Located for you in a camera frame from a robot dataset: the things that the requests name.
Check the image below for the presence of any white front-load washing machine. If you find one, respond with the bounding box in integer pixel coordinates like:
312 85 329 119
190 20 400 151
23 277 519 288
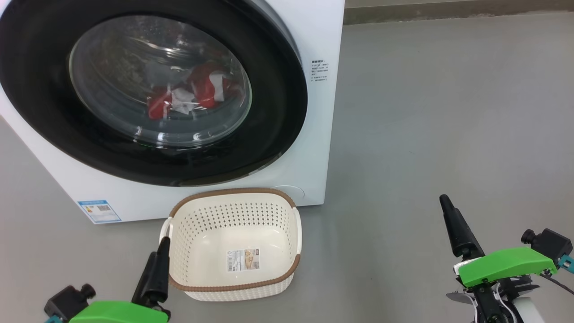
0 0 345 224

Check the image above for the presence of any round white filter cover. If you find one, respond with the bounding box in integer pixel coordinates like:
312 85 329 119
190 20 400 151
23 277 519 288
270 185 305 201

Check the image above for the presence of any cream perforated basket brown rim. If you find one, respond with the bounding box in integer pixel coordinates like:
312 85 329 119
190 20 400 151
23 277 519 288
159 188 302 302

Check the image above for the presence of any black round glass washer door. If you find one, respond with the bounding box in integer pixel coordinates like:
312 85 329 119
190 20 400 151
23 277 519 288
0 0 308 187

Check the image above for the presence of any blue energy label sticker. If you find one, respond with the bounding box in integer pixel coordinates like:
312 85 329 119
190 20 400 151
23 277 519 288
77 200 122 223

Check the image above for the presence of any small black text sticker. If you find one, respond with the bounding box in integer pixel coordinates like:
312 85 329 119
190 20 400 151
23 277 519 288
311 59 329 83

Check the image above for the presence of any red and white garment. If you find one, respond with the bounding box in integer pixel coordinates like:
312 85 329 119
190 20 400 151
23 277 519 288
147 63 231 120

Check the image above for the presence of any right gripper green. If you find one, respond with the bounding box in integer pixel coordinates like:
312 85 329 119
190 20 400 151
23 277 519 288
439 194 557 323

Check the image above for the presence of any printed instruction label sticker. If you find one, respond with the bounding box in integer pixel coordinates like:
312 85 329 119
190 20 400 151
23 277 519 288
227 248 261 272

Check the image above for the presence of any thin black cable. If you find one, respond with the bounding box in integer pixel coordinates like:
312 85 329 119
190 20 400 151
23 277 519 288
538 271 574 296

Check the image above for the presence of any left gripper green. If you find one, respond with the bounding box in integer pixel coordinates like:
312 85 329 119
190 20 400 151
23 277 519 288
67 236 171 323

